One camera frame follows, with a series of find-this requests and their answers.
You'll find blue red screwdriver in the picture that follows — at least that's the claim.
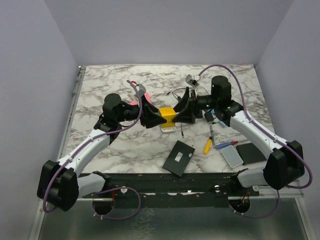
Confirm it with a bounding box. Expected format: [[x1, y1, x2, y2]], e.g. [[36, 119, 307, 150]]
[[214, 141, 238, 150]]

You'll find pink power strip socket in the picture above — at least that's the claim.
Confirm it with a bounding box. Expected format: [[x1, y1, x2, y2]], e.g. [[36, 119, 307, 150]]
[[130, 92, 151, 106]]

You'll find black rectangular box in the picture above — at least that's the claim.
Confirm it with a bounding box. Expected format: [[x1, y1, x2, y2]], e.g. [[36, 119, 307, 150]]
[[162, 140, 195, 177]]

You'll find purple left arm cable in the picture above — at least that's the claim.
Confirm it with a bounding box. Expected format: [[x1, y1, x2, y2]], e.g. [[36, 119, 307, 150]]
[[42, 79, 144, 213]]

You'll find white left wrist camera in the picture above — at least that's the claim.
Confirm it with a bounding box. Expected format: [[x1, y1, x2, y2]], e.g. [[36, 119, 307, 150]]
[[133, 84, 147, 101]]

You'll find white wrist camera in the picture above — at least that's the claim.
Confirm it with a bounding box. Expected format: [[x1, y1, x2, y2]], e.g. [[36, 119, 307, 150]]
[[185, 74, 200, 95], [133, 84, 147, 101]]

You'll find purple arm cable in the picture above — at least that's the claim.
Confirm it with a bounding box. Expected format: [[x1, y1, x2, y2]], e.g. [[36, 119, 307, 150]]
[[42, 79, 144, 213], [198, 64, 313, 218]]

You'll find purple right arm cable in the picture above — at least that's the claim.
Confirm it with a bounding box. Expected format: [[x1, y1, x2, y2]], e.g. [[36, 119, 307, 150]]
[[198, 64, 313, 218]]

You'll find large black power brick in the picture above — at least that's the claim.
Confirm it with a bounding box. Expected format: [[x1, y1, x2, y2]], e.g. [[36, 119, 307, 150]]
[[204, 111, 216, 124]]

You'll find aluminium frame rail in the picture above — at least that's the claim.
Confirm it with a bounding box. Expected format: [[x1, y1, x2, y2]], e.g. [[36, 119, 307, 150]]
[[253, 186, 304, 199]]

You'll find light blue cylinder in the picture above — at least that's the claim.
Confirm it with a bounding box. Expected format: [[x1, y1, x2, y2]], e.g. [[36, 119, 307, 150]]
[[218, 121, 227, 127]]

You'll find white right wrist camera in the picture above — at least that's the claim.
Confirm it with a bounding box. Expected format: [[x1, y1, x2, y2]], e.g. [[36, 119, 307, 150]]
[[185, 74, 200, 95]]

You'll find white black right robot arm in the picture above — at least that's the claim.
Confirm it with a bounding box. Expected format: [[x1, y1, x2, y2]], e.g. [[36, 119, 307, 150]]
[[172, 75, 305, 196]]

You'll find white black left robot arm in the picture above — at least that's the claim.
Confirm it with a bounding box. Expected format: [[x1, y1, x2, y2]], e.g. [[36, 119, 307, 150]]
[[36, 93, 167, 212]]

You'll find white grey phone case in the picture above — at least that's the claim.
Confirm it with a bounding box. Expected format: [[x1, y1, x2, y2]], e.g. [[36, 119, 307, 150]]
[[221, 145, 244, 169]]

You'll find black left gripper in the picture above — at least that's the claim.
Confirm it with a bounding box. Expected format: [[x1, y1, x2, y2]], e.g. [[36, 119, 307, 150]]
[[116, 94, 168, 129]]

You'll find black adapter with cord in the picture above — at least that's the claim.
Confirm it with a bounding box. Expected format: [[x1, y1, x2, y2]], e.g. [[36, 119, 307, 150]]
[[166, 87, 186, 102]]

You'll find yellow handled utility knife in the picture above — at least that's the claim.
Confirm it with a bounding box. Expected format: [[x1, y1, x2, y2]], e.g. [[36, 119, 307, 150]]
[[203, 125, 214, 155]]

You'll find yellow plug adapter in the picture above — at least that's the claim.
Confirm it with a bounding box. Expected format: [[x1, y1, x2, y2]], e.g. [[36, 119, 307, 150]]
[[158, 107, 176, 128]]

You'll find black flat plate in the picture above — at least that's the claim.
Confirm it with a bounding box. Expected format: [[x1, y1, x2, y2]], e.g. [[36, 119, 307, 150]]
[[236, 143, 266, 165]]

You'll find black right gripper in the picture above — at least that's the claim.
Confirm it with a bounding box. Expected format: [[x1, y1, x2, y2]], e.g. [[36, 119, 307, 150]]
[[170, 87, 219, 124]]

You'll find white adapter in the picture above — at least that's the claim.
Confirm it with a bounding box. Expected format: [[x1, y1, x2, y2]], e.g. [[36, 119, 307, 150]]
[[159, 126, 177, 134]]

